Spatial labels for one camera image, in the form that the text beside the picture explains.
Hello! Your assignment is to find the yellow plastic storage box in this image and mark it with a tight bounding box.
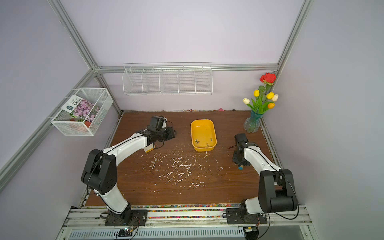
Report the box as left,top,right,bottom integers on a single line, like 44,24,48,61
191,119,218,152

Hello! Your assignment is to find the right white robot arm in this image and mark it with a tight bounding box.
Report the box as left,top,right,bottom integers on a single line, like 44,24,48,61
233,134,299,215

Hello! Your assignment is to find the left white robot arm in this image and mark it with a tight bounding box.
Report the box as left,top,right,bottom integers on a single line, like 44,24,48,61
81,116,176,226

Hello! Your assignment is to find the blue glass vase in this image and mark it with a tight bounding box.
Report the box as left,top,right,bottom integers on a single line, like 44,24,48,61
243,111,263,133

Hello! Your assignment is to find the artificial flower bouquet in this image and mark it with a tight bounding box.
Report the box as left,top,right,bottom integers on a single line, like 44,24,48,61
243,73,279,115

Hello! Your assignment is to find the pink flower packet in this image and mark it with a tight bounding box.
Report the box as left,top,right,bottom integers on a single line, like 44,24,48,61
61,95,100,123

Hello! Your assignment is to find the white wire wall shelf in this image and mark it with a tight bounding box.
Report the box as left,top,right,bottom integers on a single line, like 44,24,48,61
122,62,214,96

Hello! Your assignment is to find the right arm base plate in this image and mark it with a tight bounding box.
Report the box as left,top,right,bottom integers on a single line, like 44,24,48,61
222,208,268,225

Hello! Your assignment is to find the white wire basket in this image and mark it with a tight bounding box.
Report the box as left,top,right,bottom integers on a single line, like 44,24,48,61
51,88,113,136

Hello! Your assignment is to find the aluminium front rail frame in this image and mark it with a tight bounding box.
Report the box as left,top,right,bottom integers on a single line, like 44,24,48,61
57,204,319,240

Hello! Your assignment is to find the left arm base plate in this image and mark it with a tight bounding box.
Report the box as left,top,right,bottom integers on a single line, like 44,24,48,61
105,210,148,227

